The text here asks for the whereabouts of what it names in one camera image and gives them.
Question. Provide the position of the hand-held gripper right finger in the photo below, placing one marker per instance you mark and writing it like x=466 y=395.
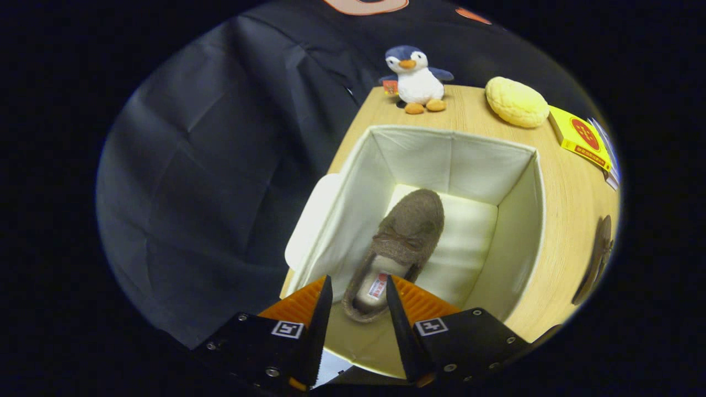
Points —
x=405 y=336

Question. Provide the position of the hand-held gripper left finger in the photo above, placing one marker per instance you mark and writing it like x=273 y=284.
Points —
x=321 y=331

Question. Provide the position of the brown fuzzy shoe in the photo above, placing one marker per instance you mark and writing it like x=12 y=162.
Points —
x=598 y=253
x=411 y=226

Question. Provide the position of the cream fabric storage box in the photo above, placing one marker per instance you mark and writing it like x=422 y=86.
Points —
x=419 y=160

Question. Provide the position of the blue white penguin plush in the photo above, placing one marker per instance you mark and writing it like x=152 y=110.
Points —
x=418 y=82

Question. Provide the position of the yellow plush bun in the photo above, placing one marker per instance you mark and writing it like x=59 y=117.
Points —
x=518 y=102

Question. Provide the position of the yellow book red circle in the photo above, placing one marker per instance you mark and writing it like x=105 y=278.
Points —
x=582 y=138

